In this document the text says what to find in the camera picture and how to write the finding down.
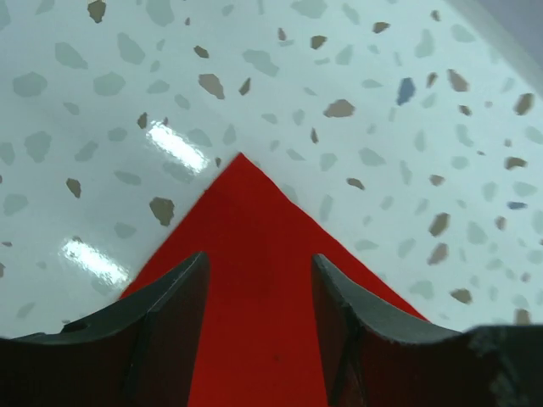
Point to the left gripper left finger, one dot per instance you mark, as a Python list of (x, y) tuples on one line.
[(139, 351)]

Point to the red t shirt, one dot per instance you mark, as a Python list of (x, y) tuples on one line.
[(258, 345)]

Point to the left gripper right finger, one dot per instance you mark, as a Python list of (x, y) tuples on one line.
[(375, 354)]

